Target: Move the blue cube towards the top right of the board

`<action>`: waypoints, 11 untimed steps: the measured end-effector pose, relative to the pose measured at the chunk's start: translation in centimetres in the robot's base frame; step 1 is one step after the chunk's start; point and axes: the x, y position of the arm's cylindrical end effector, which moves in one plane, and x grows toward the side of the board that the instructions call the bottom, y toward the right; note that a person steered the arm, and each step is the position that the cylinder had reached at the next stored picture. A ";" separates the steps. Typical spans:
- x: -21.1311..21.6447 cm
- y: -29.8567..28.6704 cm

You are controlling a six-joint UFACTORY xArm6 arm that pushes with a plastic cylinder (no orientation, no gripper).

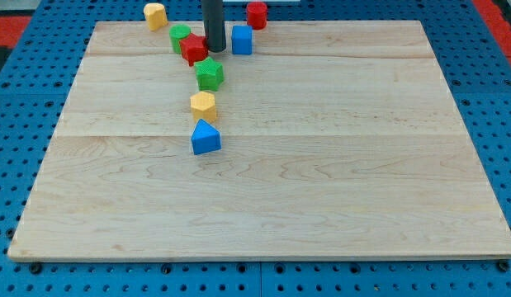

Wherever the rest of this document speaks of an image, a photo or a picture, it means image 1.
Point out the blue triangle block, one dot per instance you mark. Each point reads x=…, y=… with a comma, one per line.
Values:
x=205, y=138

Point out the red star block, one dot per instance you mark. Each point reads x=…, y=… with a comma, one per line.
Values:
x=193, y=48

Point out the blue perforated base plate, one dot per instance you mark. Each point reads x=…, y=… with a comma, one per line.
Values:
x=38, y=74

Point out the yellow heart block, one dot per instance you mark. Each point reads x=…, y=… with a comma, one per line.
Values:
x=155, y=15

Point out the blue cube block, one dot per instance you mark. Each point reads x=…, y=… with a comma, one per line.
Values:
x=242, y=40

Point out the green star block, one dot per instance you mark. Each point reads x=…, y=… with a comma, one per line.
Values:
x=209, y=74

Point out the green cylinder block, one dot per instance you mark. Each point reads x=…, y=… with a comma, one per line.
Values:
x=178, y=33

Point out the light wooden board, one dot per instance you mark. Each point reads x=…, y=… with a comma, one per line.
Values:
x=340, y=141

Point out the yellow hexagon block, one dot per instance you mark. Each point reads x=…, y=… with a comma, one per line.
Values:
x=203, y=107

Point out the red cylinder block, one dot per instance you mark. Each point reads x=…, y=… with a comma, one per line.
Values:
x=256, y=15

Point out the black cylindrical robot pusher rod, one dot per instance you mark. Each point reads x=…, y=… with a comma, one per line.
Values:
x=214, y=24

